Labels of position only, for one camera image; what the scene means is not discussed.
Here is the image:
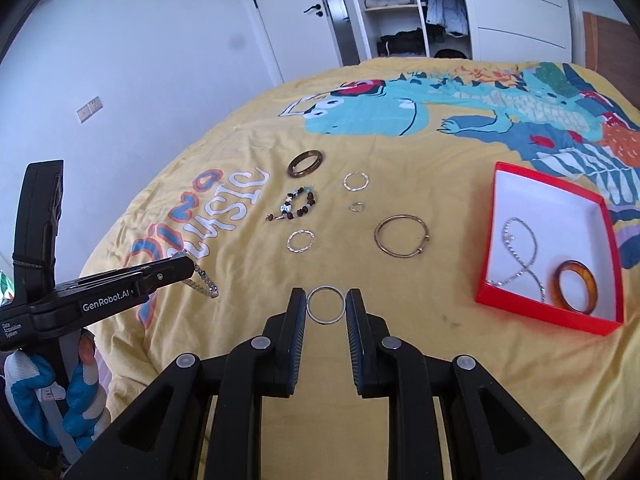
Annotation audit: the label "white wardrobe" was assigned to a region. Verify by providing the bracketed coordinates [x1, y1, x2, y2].
[345, 0, 573, 68]

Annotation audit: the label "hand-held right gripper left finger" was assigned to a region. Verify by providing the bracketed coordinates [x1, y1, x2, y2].
[62, 287, 307, 480]

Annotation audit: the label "amber orange bangle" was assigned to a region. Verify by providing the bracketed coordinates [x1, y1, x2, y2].
[551, 260, 598, 315]

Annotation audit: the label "plain silver ring bangle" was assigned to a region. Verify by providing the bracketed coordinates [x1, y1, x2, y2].
[306, 286, 347, 324]

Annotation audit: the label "person's left hand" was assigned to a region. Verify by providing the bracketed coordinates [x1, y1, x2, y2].
[0, 332, 109, 452]

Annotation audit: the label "white wall switch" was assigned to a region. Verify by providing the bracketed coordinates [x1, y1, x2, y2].
[76, 96, 104, 123]

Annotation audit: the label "yellow dinosaur printed blanket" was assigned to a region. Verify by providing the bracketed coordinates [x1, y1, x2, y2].
[95, 57, 640, 480]

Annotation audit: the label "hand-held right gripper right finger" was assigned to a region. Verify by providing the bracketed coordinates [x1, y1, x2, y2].
[346, 287, 566, 480]

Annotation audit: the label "dark folded clothes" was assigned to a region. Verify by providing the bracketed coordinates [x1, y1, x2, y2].
[377, 31, 426, 57]

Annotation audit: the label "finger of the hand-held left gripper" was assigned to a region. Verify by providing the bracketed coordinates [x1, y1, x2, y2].
[136, 265, 195, 305]
[75, 255, 194, 282]

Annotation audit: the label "dark brown bangle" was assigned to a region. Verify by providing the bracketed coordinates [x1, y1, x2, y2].
[286, 150, 325, 179]

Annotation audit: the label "sparkling silver chain bracelet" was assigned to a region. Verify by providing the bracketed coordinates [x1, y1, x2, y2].
[181, 260, 220, 301]

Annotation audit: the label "white door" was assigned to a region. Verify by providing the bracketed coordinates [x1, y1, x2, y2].
[240, 0, 346, 86]

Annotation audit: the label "red jewelry box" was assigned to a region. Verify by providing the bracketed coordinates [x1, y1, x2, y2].
[475, 161, 626, 336]

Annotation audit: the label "brown white beaded bracelet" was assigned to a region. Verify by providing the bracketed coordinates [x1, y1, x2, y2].
[266, 187, 317, 222]

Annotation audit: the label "thin silver chain necklace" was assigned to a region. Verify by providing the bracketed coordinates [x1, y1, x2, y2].
[487, 217, 547, 304]

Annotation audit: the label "large thin metal bangle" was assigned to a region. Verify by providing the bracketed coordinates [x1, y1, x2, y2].
[374, 215, 431, 260]

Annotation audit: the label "wooden headboard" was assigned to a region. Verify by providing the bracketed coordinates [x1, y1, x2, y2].
[582, 10, 640, 91]

